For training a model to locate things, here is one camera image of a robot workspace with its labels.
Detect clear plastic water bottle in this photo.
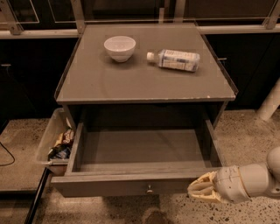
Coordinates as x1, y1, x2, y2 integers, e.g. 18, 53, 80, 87
146, 49, 200, 73

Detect white ceramic bowl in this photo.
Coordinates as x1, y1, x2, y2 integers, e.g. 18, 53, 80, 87
103, 36, 136, 62

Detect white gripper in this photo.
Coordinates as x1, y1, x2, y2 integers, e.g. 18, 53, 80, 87
188, 165, 250, 204

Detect metal railing frame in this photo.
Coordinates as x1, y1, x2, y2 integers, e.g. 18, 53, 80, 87
0, 0, 280, 39

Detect snack packets in bin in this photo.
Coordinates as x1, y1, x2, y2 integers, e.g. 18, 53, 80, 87
48, 129, 74, 160

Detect clear plastic storage bin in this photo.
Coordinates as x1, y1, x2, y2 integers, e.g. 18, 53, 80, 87
36, 108, 71, 176

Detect grey drawer cabinet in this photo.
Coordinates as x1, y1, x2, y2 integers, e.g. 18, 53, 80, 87
56, 24, 237, 117

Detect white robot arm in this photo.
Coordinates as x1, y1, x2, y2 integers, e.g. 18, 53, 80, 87
187, 86, 280, 203

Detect grey top drawer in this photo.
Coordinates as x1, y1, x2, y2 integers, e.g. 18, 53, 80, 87
52, 120, 227, 197

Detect black cable on floor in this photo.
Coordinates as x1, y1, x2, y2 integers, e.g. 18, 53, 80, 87
0, 141, 16, 167

